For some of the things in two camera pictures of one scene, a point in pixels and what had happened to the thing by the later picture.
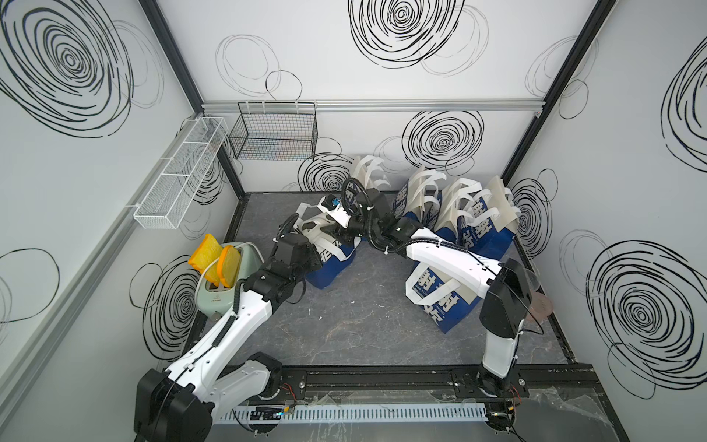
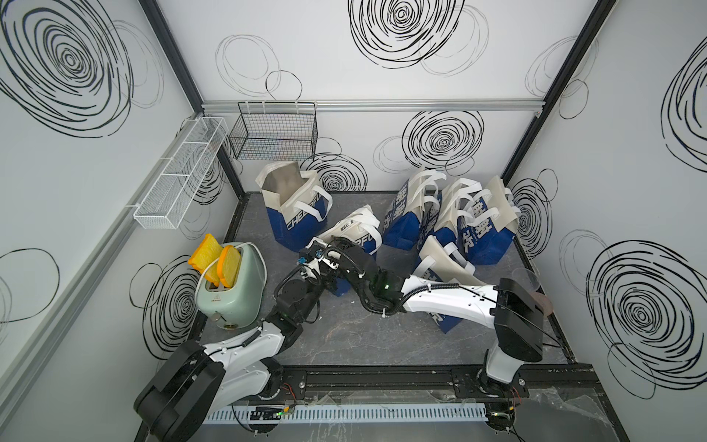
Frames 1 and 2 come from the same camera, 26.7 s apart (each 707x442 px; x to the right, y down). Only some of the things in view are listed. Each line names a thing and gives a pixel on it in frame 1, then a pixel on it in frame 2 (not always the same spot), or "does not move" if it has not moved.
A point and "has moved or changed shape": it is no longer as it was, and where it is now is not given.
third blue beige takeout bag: (420, 197) does not move
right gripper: (337, 229) to (349, 249)
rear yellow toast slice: (207, 251) does not move
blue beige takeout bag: (334, 242) has moved or changed shape
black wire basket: (275, 131) does not move
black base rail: (541, 388) does not move
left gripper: (309, 253) to (324, 278)
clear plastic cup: (533, 280) does not move
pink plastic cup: (540, 306) does not move
